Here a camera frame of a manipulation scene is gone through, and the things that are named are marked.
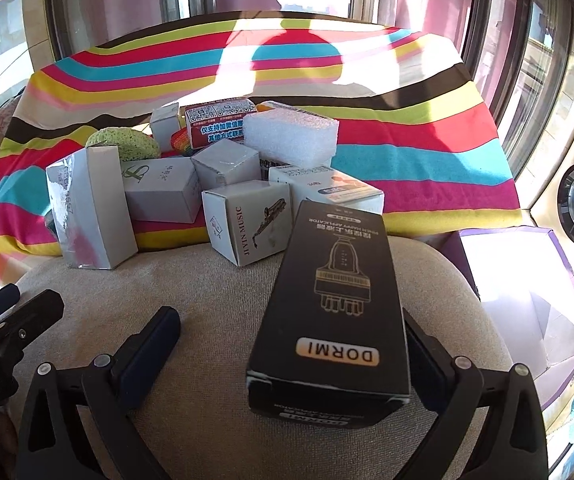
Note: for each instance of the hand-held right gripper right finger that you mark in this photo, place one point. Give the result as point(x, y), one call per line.
point(427, 371)

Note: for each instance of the white box with green logo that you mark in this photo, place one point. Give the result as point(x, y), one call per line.
point(162, 190)

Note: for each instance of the purple storage box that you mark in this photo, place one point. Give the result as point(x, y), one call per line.
point(512, 270)

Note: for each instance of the white box blue orange label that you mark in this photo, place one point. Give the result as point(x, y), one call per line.
point(327, 187)

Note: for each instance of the white foam block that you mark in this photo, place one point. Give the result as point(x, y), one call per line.
point(292, 135)

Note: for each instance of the rainbow coloured toy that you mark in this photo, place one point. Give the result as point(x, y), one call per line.
point(182, 141)

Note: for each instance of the striped colourful blanket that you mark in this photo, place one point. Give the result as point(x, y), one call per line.
point(407, 160)

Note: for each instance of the tall black printed box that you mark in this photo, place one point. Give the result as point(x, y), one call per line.
point(332, 310)

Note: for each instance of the tall silver white box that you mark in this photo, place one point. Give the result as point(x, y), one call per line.
point(92, 210)

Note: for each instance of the small plain white box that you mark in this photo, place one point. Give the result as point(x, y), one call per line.
point(227, 165)

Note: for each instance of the orange white packet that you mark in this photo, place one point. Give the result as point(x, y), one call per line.
point(273, 106)

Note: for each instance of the white box with saxophone print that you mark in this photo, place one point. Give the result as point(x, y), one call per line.
point(247, 220)

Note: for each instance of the box with red label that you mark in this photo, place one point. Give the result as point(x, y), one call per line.
point(219, 122)

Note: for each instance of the beige cushion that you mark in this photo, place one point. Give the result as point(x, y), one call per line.
point(192, 300)

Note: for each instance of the green sponge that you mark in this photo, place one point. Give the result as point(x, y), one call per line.
point(129, 142)

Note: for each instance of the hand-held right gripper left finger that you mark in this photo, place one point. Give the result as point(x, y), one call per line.
point(148, 356)

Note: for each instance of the small narrow white box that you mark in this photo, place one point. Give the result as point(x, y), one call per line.
point(164, 125)

